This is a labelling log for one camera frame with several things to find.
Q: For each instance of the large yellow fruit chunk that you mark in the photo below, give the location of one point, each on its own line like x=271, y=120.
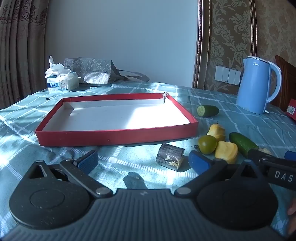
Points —
x=226, y=151

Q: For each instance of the white wall switch panel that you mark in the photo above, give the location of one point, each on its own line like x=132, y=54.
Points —
x=227, y=75

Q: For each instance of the grey-skinned cut vegetable piece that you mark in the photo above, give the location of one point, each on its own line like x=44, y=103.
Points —
x=168, y=153

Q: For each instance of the brown patterned curtain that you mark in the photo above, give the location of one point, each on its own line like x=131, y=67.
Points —
x=18, y=46

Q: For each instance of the short cucumber piece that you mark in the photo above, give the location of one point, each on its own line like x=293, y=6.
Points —
x=209, y=111

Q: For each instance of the small yellow fruit core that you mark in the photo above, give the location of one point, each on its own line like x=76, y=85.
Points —
x=216, y=132

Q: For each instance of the blue electric kettle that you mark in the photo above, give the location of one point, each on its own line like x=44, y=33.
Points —
x=254, y=88

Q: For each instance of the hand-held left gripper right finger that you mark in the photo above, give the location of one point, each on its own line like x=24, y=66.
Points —
x=198, y=162

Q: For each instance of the long cucumber piece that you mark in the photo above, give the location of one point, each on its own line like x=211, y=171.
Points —
x=240, y=142

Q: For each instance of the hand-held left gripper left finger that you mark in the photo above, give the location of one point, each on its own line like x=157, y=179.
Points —
x=89, y=160

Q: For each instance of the red box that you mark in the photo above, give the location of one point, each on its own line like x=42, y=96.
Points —
x=292, y=109

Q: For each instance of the red cardboard tray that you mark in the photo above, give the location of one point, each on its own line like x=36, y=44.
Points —
x=115, y=136

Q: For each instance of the grey patterned bag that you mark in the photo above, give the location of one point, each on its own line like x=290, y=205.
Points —
x=92, y=67

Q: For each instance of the green tomato with stem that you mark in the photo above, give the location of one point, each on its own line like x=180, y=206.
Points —
x=207, y=144

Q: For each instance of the tissue pack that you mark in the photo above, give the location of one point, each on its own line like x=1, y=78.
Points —
x=62, y=83

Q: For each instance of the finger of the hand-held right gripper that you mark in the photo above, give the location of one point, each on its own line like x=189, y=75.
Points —
x=291, y=154
x=254, y=154

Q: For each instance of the person's right hand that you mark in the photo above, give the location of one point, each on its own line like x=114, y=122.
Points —
x=291, y=210

